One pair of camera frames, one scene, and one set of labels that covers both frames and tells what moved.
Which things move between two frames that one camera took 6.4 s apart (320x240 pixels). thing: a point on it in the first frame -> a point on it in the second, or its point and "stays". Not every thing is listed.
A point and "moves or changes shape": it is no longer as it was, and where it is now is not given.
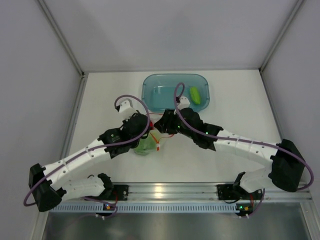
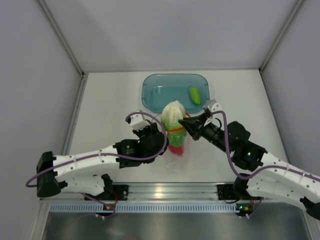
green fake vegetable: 195,95 stays
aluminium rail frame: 192,191 stays
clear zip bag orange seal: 149,144 moves or changes shape
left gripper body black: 134,144 -> 143,133
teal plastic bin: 158,91 stays
